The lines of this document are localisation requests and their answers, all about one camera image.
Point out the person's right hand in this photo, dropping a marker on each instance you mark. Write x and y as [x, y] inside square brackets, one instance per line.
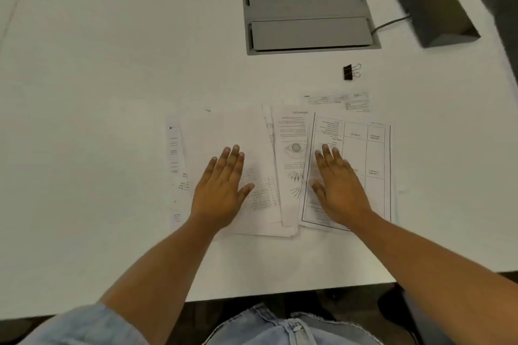
[344, 195]

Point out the person's left hand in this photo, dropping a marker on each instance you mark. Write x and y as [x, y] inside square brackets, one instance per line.
[220, 195]

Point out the pile of printed paper sheets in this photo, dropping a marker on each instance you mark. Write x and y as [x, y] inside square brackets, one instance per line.
[174, 163]

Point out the grid paper sheet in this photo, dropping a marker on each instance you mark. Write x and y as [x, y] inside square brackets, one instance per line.
[243, 126]

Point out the black binder clip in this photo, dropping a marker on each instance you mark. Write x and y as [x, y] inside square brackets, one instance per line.
[347, 72]

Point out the person's left forearm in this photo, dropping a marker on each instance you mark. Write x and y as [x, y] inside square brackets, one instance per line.
[170, 276]

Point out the person's right forearm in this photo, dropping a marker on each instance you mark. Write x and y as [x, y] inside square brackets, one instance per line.
[425, 268]

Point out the light blue jeans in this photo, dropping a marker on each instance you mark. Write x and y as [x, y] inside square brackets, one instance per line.
[259, 328]

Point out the dark grey chair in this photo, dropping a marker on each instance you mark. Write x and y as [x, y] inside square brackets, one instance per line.
[421, 328]

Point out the white table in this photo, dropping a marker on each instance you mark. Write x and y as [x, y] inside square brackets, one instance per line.
[101, 74]

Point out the light blue denim sleeve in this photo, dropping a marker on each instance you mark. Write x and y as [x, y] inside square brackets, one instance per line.
[81, 328]

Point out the black wedge-shaped device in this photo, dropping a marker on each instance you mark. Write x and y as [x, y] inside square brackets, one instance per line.
[437, 9]

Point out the black flat device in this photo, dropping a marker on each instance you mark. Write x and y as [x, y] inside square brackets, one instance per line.
[508, 21]

